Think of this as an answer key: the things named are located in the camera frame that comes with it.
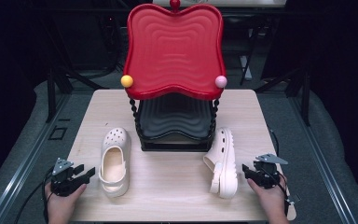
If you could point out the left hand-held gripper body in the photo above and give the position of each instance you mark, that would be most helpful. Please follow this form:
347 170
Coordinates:
62 183

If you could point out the cream white clog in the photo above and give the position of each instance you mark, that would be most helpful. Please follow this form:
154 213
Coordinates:
227 161
114 168

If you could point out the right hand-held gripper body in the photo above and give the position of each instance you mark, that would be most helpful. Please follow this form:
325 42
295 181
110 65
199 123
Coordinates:
267 174

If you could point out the grey metal table clip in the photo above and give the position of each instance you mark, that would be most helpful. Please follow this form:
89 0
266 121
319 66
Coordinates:
295 198

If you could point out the person's left hand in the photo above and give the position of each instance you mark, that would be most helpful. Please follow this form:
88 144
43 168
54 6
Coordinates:
60 208

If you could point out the aluminium floor rail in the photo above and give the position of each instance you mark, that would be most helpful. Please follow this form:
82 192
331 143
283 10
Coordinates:
323 161
24 161

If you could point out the black metal stand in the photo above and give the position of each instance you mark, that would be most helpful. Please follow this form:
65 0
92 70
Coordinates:
306 93
51 93

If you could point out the person's right hand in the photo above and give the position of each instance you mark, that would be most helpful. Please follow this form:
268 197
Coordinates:
273 202

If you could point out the red and black shoe rack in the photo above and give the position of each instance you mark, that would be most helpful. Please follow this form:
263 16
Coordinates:
174 46

